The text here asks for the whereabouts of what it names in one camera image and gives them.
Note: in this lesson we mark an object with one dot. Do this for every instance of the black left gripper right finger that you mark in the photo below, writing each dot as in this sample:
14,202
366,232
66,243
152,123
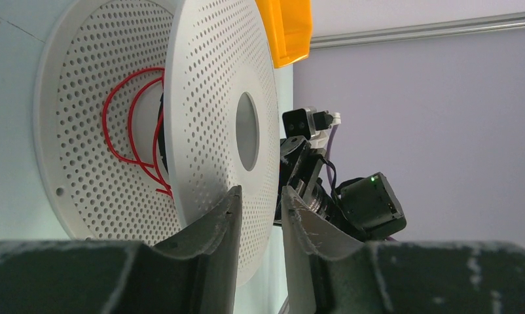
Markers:
328,271

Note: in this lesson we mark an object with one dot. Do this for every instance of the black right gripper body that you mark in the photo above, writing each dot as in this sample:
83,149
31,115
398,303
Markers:
300,166

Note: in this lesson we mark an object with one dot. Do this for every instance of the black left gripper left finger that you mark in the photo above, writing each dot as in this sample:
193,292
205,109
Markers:
193,271

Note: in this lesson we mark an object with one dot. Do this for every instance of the white perforated cable spool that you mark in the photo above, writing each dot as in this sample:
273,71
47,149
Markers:
147,112

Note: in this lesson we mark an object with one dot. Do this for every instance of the yellow plastic bin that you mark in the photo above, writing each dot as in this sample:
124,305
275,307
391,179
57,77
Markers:
289,26

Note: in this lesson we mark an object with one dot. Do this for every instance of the aluminium frame post right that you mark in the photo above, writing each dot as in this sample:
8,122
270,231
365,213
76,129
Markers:
424,31

